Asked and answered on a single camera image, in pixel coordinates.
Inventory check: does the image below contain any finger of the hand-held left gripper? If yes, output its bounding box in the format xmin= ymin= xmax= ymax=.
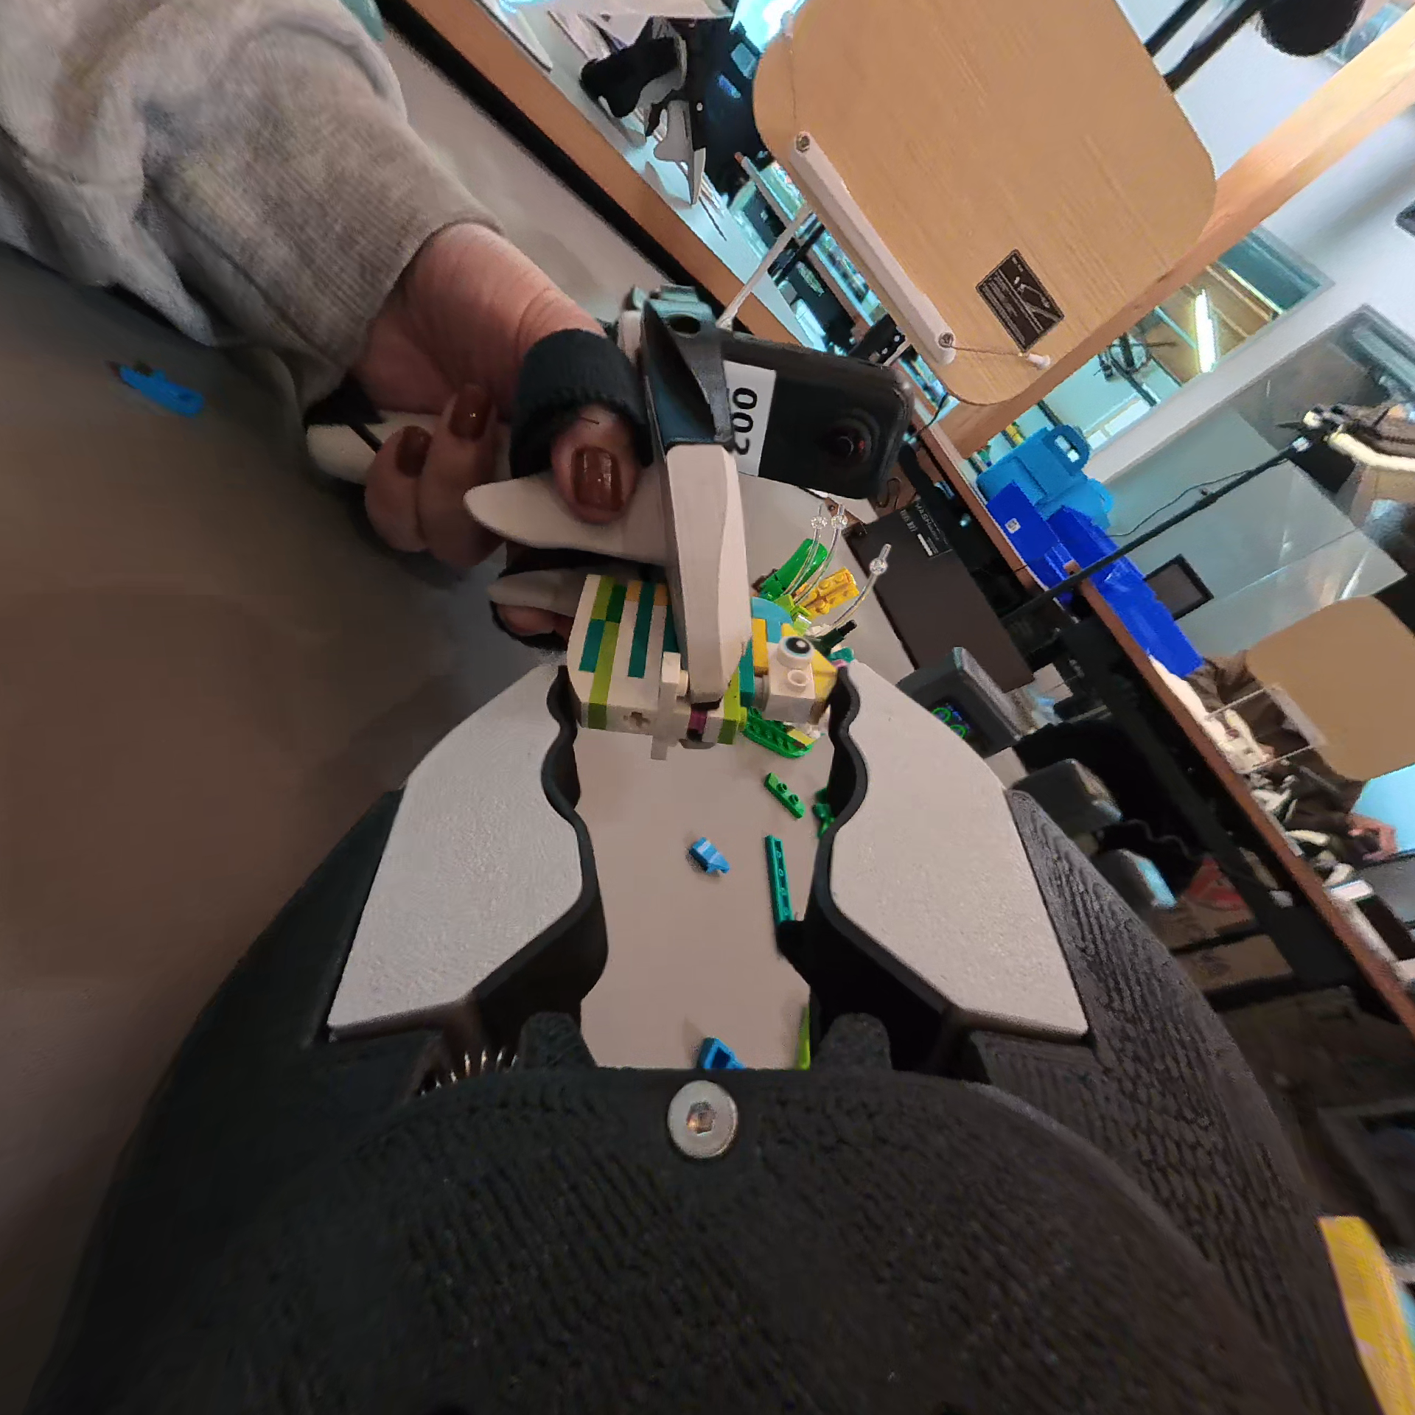
xmin=657 ymin=440 xmax=758 ymax=711

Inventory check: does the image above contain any person's left hand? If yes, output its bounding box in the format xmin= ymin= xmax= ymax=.
xmin=359 ymin=224 xmax=650 ymax=570

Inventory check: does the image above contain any striped fish brick model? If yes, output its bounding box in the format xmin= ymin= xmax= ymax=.
xmin=566 ymin=571 xmax=859 ymax=765

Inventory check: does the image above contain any person's left forearm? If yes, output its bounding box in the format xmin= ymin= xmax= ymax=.
xmin=0 ymin=0 xmax=507 ymax=383

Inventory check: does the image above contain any yellow packet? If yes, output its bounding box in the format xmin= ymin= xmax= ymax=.
xmin=1315 ymin=1215 xmax=1415 ymax=1415

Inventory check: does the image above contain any black device green display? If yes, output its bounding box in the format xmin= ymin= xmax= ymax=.
xmin=896 ymin=649 xmax=1032 ymax=765

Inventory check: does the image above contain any wooden chair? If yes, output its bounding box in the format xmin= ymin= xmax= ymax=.
xmin=1243 ymin=595 xmax=1415 ymax=785
xmin=751 ymin=0 xmax=1219 ymax=411

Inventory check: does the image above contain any black cardboard box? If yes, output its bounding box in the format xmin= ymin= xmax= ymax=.
xmin=840 ymin=511 xmax=1038 ymax=696

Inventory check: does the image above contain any black stand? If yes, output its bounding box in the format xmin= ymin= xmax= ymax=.
xmin=995 ymin=410 xmax=1344 ymax=608

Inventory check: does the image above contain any small black monitor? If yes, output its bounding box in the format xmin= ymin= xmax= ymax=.
xmin=1142 ymin=554 xmax=1216 ymax=624

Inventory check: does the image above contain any green flower brick model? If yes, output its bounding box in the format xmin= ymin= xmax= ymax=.
xmin=741 ymin=501 xmax=899 ymax=762

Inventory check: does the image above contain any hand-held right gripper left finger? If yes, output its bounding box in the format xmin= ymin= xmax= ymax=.
xmin=327 ymin=672 xmax=611 ymax=1046

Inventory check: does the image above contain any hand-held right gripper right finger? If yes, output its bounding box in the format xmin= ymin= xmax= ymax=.
xmin=776 ymin=664 xmax=1090 ymax=1046

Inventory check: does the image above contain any long wooden table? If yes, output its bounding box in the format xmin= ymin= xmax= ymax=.
xmin=402 ymin=0 xmax=1415 ymax=1030

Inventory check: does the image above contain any black fuzzy thing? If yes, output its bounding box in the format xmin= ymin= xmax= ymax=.
xmin=1258 ymin=0 xmax=1369 ymax=59

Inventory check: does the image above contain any grey desk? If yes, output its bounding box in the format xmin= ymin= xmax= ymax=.
xmin=0 ymin=27 xmax=1034 ymax=1077

